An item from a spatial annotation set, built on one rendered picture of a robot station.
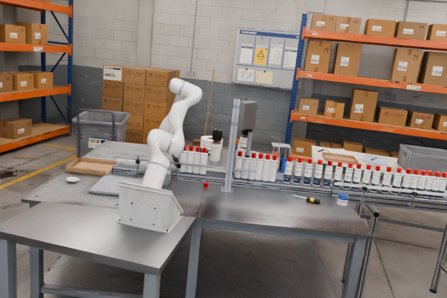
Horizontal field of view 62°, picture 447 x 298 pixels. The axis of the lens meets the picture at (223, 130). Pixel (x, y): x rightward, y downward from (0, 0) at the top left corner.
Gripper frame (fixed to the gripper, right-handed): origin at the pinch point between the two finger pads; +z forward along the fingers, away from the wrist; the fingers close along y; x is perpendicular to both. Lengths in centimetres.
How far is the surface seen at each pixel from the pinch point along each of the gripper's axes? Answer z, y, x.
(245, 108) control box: -31, -17, -60
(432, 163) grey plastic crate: 81, 82, -222
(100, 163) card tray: -11, 13, 62
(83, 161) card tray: -16, 12, 75
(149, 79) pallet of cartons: -61, 328, 79
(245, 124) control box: -20, -15, -58
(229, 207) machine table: 25, -45, -35
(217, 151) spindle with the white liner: 4.2, 24.0, -29.4
